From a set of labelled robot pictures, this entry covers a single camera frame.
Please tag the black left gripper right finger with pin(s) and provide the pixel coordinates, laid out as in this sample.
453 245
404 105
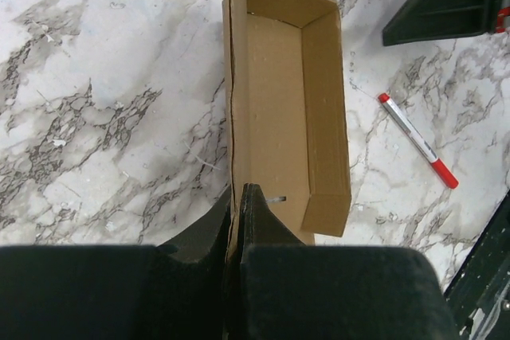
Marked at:
290 290

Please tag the brown cardboard box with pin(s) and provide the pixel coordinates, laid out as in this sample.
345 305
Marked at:
286 112

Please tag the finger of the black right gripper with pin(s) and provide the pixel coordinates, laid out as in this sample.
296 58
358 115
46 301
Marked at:
431 20

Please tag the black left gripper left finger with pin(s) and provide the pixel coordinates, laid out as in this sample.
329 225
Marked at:
168 291

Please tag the red capped white marker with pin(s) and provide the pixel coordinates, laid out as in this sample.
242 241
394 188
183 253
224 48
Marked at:
438 166

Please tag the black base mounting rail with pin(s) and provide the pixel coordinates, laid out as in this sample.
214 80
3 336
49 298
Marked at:
478 295

